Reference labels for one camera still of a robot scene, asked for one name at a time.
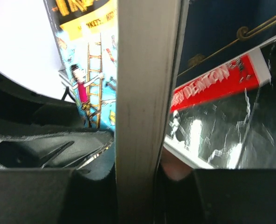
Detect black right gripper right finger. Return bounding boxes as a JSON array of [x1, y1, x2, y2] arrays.
[[154, 161, 276, 224]]

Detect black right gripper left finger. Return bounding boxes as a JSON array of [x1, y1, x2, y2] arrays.
[[0, 73, 116, 224]]

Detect red 13-storey treehouse book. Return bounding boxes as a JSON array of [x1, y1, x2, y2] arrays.
[[170, 48, 271, 112]]

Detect black 169-storey treehouse book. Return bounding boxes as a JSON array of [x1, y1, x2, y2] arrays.
[[44, 0, 118, 130]]

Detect blue sunset cover book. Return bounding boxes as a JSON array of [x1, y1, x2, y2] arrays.
[[115, 0, 276, 224]]

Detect black marble pattern mat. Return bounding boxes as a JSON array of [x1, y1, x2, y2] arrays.
[[164, 41, 276, 169]]

